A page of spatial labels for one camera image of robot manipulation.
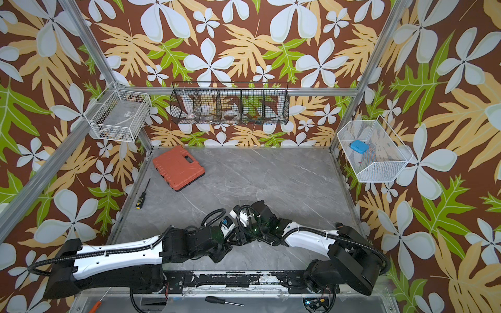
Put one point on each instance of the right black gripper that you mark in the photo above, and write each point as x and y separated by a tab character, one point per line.
242	235

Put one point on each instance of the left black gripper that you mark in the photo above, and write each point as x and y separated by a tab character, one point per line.
224	250

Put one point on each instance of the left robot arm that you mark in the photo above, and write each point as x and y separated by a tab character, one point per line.
135	265

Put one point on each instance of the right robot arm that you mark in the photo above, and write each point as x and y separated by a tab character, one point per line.
349	258

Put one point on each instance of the red plastic tool case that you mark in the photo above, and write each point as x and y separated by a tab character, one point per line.
178	168

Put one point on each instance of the black screwdriver front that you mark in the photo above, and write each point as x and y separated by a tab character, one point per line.
219	301

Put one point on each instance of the black yellow screwdriver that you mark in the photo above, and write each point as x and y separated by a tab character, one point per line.
142	198

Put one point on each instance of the blue object in basket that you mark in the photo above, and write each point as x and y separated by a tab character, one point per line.
359	147

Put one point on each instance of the white mesh basket right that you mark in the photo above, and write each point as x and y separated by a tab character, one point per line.
387	155

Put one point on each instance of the black wire basket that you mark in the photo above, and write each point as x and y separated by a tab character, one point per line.
232	103

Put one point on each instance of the orange handled tool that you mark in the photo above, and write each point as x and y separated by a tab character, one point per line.
97	305

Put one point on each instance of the white wire basket left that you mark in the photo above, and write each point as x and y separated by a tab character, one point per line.
119	114

